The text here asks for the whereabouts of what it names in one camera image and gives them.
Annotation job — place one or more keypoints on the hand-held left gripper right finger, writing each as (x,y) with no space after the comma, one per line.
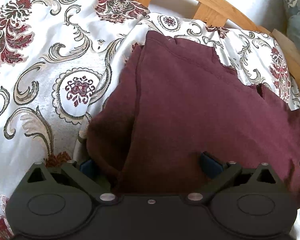
(210,164)

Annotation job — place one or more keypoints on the white floral bedspread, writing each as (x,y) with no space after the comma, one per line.
(52,55)

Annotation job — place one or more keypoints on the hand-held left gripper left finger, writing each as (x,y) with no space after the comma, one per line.
(88,168)

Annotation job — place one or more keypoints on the wooden bed frame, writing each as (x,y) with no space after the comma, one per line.
(215,2)

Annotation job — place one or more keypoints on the maroon long-sleeve shirt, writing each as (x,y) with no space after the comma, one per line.
(190,110)

